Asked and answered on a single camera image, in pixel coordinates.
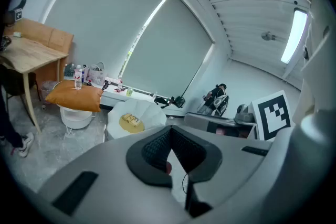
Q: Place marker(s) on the ceiling light panel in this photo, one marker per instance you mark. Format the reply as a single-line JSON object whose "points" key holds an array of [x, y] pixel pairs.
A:
{"points": [[294, 36]]}

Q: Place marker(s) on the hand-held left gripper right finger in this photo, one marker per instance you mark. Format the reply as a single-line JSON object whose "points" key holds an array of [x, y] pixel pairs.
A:
{"points": [[231, 165]]}

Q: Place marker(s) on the light wooden table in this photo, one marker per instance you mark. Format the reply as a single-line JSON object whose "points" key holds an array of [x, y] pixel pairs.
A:
{"points": [[29, 55]]}

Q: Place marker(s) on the yellow round seat cushion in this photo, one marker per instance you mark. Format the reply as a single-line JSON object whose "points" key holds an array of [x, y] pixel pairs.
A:
{"points": [[131, 124]]}

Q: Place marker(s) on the white round side table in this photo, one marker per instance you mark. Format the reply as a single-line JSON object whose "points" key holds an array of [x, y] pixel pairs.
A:
{"points": [[76, 118]]}

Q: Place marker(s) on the orange cushion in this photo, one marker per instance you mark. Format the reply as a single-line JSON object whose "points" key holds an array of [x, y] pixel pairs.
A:
{"points": [[76, 97]]}

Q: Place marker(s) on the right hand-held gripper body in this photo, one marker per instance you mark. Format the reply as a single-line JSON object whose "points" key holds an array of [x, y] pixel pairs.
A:
{"points": [[273, 115]]}

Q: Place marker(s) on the grey roller blind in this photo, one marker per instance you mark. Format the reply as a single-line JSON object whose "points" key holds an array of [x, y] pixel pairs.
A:
{"points": [[105, 15], [170, 49]]}

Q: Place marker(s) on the white egg-shaped beanbag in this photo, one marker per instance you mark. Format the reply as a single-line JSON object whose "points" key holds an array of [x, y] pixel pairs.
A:
{"points": [[147, 112]]}

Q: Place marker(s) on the green drink bottle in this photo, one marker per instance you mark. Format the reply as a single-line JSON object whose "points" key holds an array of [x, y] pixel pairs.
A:
{"points": [[129, 91]]}

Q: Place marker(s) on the clear water bottle pink label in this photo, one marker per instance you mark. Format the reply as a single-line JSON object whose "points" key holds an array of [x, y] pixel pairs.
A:
{"points": [[78, 78]]}

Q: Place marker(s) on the grey ceiling fixture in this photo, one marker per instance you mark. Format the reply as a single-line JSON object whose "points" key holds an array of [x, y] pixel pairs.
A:
{"points": [[268, 36]]}

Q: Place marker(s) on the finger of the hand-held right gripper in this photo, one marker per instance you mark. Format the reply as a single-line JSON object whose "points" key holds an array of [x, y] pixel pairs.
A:
{"points": [[207, 118]]}

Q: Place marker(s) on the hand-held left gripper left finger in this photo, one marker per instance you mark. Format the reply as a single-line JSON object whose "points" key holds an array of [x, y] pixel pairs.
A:
{"points": [[110, 173]]}

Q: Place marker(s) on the black bag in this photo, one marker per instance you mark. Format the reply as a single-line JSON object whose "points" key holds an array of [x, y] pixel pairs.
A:
{"points": [[179, 102]]}

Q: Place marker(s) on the person's cream t-shirt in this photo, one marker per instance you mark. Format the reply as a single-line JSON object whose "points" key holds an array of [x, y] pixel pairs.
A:
{"points": [[315, 73]]}

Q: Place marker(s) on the pink waste basket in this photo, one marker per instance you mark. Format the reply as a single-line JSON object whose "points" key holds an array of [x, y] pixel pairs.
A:
{"points": [[48, 89]]}

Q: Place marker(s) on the pink tote bag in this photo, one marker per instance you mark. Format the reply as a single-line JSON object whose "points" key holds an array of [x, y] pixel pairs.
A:
{"points": [[95, 76]]}

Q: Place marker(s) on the black hand tool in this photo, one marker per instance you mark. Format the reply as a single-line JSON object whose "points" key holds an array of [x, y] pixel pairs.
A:
{"points": [[106, 85]]}

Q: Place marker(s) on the black chair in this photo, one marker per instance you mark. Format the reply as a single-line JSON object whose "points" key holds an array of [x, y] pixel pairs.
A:
{"points": [[18, 81]]}

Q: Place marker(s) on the white window ledge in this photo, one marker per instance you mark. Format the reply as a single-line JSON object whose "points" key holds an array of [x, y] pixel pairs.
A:
{"points": [[115, 97]]}

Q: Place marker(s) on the dark grey machine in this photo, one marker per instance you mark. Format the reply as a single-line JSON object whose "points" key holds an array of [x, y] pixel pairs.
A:
{"points": [[244, 112]]}

